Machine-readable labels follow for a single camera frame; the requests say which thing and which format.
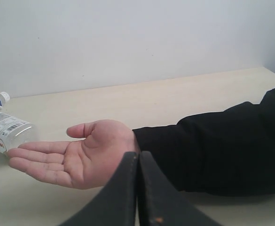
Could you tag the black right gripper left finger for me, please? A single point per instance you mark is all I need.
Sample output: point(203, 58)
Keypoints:
point(115, 204)

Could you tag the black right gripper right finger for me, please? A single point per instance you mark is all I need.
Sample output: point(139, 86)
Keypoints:
point(159, 203)

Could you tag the black sleeved forearm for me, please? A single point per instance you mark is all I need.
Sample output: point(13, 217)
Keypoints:
point(228, 153)

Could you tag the clear bottle floral label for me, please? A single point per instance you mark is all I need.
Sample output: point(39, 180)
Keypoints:
point(14, 132)

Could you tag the person's open hand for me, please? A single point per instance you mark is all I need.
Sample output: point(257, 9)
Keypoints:
point(87, 162)

